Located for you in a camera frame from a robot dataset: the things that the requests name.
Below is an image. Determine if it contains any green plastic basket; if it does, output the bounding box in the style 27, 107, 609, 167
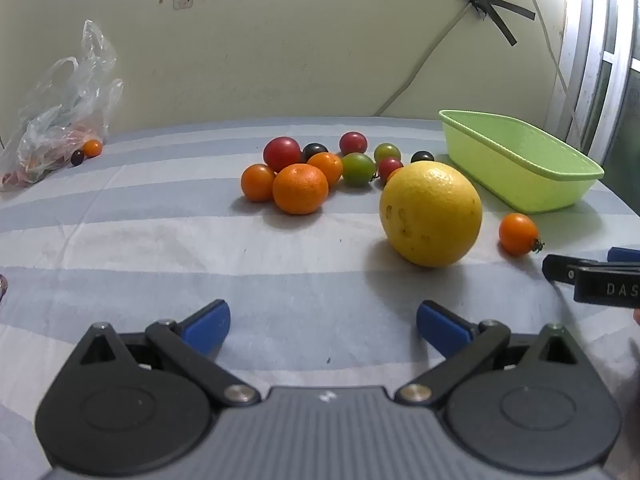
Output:
438, 109, 606, 214

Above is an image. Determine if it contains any small orange mandarin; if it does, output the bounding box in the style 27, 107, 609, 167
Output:
306, 152, 344, 187

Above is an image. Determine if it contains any grey cable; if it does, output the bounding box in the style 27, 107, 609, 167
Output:
374, 2, 476, 117

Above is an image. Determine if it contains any orange cherry tomato with stem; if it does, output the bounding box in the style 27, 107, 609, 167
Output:
498, 213, 546, 256

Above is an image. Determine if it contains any small red tomato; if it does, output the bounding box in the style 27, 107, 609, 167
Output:
377, 157, 404, 184

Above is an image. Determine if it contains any clear plastic bag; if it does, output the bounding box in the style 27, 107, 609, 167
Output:
0, 19, 125, 192

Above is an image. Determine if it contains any white window frame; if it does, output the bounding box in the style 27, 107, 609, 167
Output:
542, 0, 640, 161

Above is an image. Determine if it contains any large red tomato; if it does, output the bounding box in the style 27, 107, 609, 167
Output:
263, 136, 303, 173

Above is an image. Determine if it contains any large yellow citrus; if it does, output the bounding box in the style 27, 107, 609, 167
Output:
379, 161, 483, 268

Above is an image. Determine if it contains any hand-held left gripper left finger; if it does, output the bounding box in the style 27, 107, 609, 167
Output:
65, 299, 262, 408

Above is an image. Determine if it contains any striped bed sheet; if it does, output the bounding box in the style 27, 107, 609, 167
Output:
0, 116, 640, 480

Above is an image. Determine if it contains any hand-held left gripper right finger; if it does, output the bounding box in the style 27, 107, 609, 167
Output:
394, 300, 583, 408

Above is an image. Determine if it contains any black tape cross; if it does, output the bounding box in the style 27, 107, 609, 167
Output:
437, 0, 537, 47

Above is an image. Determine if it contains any large orange mandarin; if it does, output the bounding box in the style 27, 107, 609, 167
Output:
272, 163, 330, 216

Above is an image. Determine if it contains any white cable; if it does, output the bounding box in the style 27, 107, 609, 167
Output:
514, 0, 583, 133

